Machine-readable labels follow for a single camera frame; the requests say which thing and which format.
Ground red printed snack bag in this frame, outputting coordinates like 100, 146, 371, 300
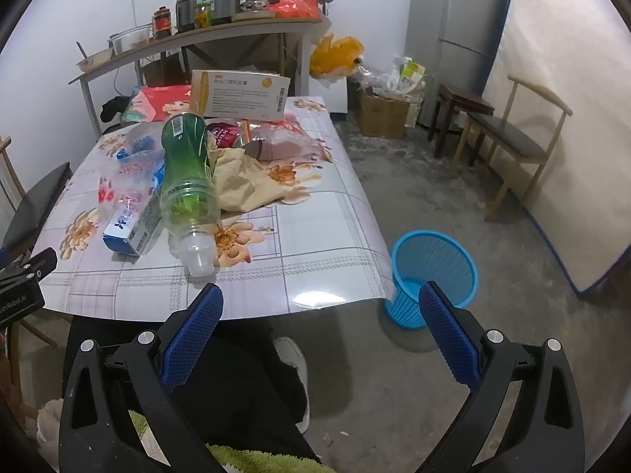
121, 85, 193, 124

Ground clear glass container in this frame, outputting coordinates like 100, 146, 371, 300
108, 24, 153, 55

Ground clear plastic bottle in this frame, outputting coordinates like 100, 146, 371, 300
116, 125, 166, 168

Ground dark jar with red label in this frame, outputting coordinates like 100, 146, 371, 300
152, 6, 173, 40

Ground pink snack packet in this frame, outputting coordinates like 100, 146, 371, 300
206, 122, 250, 149

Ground white mattress with blue edge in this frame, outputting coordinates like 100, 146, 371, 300
480, 0, 631, 299

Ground cardboard box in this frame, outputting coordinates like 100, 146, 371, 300
357, 86, 411, 140

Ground floral tablecloth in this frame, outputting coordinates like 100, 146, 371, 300
32, 96, 398, 316

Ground jar with yellow contents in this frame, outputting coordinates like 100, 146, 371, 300
194, 1, 216, 29

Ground dark wooden stool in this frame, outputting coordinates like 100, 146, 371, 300
426, 84, 495, 158

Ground wooden chair with dark seat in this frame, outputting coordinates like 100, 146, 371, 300
454, 75, 573, 222

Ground pile of plastic packaging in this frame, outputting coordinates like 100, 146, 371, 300
355, 56, 427, 104

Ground grey rice cooker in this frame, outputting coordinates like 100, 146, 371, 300
176, 0, 241, 33

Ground bowl with spoon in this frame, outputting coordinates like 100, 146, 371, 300
75, 41, 114, 72

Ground brown paper bag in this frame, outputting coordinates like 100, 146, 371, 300
209, 148, 306, 210

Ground white fluffy cloth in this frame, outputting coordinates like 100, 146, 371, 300
37, 399, 65, 459

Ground orange plastic bag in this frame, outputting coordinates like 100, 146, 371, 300
269, 0, 322, 20

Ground person's black pants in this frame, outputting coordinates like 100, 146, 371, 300
64, 315, 321, 464

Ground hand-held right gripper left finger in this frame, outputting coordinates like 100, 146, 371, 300
58, 283, 225, 473

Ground long wooden side table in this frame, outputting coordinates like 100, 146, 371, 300
68, 14, 323, 139

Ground blue plastic waste basket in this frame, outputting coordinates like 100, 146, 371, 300
383, 230, 480, 331

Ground orange white medicine box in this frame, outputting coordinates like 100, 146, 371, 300
190, 70, 291, 122

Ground black seat wooden chair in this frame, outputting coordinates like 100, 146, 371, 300
0, 135, 72, 257

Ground clear plastic bag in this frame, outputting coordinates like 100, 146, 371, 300
241, 121, 326, 161

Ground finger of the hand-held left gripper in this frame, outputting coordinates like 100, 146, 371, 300
0, 248, 58, 285

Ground clear wrapper with red print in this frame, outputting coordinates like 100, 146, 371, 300
96, 168, 149, 218

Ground grey refrigerator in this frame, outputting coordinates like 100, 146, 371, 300
405, 0, 510, 129

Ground green fluffy towel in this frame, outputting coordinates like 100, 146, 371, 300
128, 409, 321, 473

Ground black cloth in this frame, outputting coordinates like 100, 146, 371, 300
100, 95, 133, 124

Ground yellow plastic bag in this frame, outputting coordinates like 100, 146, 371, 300
310, 34, 366, 77

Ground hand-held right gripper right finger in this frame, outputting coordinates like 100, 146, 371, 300
413, 281, 587, 473

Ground green plastic bottle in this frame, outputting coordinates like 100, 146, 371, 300
160, 113, 222, 277

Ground blue white toothpaste box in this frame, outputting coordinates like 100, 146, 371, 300
102, 158, 168, 258

